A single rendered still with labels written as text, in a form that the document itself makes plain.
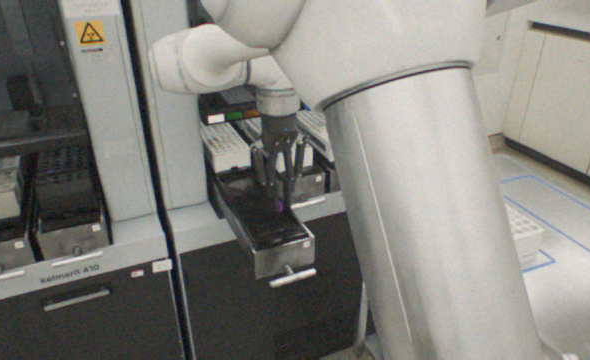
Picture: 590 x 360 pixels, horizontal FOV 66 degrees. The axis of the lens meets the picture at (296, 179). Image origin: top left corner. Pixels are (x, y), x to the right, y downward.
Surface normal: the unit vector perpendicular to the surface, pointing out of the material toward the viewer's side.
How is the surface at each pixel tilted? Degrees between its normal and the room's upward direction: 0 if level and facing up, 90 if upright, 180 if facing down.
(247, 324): 90
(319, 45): 96
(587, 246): 0
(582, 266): 0
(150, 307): 90
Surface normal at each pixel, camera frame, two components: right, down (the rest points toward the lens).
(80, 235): 0.41, 0.44
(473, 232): 0.21, -0.07
